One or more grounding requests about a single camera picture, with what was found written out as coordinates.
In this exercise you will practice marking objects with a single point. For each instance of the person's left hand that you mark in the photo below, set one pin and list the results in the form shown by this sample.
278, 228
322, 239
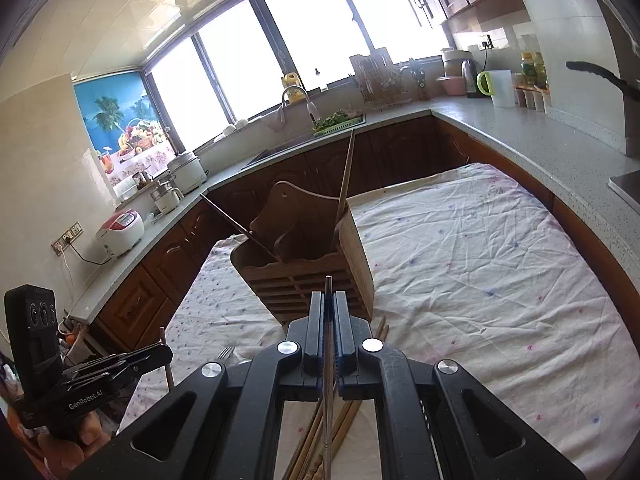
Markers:
65, 455

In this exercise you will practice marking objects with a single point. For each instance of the kitchen sink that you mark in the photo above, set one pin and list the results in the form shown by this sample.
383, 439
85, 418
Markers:
285, 147

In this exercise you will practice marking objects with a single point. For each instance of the dish drying rack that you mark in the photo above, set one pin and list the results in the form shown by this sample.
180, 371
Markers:
377, 80

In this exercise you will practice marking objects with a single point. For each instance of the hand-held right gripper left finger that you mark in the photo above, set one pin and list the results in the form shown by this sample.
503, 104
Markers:
317, 340

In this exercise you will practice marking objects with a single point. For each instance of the beige crock pot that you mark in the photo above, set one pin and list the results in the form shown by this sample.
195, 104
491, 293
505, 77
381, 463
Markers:
455, 62

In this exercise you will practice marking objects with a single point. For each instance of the dark wooden base cabinets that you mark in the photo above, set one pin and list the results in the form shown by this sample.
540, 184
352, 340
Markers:
400, 152

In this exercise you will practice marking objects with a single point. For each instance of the metal fork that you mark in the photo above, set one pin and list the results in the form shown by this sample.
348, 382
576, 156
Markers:
225, 354

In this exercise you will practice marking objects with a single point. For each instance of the small white electric pot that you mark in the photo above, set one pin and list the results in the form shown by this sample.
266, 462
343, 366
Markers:
167, 200

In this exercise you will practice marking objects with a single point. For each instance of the wooden utensil holder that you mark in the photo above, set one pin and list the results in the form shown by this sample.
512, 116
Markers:
357, 260

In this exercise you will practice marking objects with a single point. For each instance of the green vegetable basket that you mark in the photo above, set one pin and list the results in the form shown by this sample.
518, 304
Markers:
335, 122

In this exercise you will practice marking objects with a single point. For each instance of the steel stove top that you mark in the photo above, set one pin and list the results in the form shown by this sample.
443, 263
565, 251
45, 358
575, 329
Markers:
625, 187

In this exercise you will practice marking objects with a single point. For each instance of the white bowl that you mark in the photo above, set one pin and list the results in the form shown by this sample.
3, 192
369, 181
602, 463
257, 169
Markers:
229, 130
241, 124

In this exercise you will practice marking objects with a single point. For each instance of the floral tablecloth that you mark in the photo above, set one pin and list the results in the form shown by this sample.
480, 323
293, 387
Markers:
475, 270

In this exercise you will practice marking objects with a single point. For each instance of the steel electric kettle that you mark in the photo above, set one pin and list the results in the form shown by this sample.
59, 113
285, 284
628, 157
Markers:
470, 77

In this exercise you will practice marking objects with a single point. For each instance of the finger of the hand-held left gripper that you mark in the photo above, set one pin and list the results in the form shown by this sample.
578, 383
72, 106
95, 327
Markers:
150, 357

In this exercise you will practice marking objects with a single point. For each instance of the large white rice cooker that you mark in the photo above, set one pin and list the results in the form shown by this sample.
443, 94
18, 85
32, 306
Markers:
187, 172

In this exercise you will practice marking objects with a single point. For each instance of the small brown pitcher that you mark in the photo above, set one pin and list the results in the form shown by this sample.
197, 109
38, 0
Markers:
142, 178

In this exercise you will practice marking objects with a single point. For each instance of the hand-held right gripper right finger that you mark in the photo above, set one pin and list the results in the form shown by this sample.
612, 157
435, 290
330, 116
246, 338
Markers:
342, 340

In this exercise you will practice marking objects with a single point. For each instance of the grey kitchen countertop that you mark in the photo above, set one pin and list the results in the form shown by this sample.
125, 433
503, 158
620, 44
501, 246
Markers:
525, 135

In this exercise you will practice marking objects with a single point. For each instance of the yellow oil bottle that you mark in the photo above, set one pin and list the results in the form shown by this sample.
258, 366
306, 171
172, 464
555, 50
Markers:
291, 81

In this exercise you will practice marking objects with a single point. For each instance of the steel kitchen faucet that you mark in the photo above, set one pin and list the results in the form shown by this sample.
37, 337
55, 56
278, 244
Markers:
295, 90

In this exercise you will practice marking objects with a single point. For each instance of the pink basin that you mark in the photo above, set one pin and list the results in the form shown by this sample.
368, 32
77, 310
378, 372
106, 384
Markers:
451, 86

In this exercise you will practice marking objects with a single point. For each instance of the bundle of chopsticks and fork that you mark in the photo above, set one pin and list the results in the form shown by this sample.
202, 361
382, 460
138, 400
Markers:
346, 175

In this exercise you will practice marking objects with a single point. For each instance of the condiment bottles rack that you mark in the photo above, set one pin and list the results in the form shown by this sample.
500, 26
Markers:
532, 85

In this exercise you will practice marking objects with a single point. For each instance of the wooden chopstick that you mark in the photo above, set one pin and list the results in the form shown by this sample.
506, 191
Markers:
170, 381
307, 440

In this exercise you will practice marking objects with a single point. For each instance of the pile of wooden chopsticks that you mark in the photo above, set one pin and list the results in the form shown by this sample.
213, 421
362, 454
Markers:
350, 412

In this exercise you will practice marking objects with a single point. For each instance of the dark metal chopstick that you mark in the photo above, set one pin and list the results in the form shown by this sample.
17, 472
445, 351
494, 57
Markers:
230, 222

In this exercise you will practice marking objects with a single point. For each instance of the red and white rice cooker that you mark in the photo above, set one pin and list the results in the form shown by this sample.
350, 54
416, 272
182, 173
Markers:
120, 235

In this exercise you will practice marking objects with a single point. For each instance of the knife and scissors holder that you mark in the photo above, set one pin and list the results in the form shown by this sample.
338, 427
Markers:
419, 80

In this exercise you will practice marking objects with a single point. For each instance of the wall socket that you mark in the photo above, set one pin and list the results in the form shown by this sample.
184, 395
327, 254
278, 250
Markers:
67, 236
486, 42

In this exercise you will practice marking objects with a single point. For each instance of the kitchen window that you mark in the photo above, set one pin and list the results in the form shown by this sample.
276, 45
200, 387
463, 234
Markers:
300, 35

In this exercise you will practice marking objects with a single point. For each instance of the tropical fruit poster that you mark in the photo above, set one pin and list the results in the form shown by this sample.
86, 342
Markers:
120, 110

